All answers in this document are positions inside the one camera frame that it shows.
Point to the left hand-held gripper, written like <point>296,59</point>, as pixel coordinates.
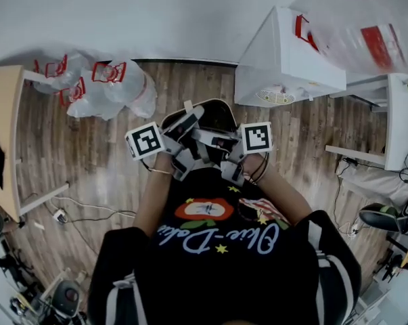
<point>146,141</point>

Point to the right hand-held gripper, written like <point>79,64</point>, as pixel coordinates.
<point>257,138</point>

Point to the dark container with beige rim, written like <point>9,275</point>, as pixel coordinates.
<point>217,115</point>

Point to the person's right forearm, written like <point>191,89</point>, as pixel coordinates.
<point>281,195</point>

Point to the person's left forearm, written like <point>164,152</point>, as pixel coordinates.
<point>153,198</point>

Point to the black wrist bands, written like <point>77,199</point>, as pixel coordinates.
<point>259,171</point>

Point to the white round vented device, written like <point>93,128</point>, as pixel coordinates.
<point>274,96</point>

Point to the clear plastic bags red print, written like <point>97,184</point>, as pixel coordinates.
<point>122,93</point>

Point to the white cabinet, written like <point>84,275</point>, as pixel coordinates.
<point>285,56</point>

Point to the grey cloth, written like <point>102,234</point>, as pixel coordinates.
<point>369,181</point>

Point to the white charger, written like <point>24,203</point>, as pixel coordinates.
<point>352,229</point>

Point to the person's black printed shirt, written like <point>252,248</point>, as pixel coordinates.
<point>224,266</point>

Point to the black office chair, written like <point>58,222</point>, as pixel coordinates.
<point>386,217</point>

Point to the large clear plastic bag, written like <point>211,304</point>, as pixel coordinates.
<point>366,25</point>

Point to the white power adapter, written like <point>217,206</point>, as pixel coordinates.
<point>60,216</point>

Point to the black tripod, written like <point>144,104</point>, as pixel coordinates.
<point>391,266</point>

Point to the beige table with white legs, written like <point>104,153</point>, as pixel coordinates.
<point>4,113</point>

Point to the white paper scrap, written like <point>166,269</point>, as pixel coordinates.
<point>39,226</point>

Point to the grey round machine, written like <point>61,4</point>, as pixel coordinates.
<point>67,296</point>

